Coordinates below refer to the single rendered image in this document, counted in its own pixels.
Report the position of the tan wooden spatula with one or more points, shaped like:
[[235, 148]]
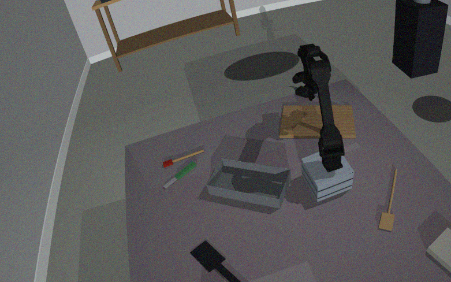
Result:
[[387, 219]]

